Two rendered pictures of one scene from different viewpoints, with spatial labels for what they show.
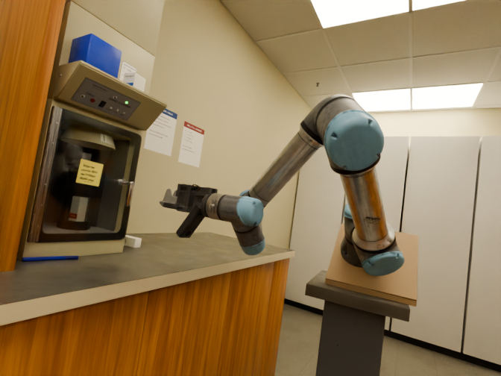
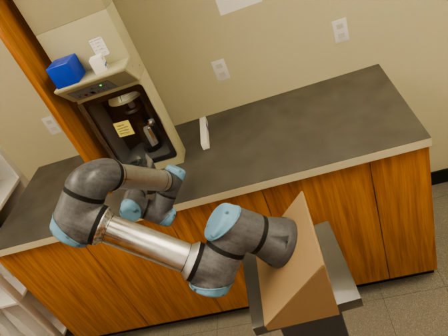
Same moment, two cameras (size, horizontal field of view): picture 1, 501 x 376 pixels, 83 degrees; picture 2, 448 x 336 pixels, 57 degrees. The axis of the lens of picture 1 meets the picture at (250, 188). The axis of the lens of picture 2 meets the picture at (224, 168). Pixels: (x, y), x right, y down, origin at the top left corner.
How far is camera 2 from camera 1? 1.69 m
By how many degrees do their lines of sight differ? 79
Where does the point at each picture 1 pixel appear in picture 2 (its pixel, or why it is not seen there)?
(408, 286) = (271, 311)
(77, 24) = (49, 46)
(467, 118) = not seen: outside the picture
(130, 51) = (86, 27)
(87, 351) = not seen: hidden behind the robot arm
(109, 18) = (57, 20)
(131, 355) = not seen: hidden behind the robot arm
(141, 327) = (171, 229)
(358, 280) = (261, 271)
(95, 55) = (57, 81)
